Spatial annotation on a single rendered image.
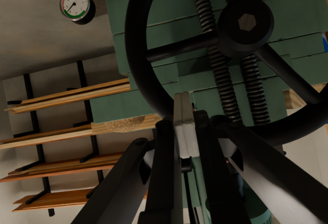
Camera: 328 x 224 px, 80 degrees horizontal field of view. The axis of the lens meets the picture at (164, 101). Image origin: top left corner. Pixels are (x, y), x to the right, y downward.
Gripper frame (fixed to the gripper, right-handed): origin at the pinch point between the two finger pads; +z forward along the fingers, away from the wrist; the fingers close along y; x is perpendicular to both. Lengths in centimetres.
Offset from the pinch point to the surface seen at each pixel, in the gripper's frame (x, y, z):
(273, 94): -5.3, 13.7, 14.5
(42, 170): -139, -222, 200
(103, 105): -5.1, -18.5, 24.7
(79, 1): 16.2, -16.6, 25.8
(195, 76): -0.5, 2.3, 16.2
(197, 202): -56, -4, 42
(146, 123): -17.0, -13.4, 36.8
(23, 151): -133, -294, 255
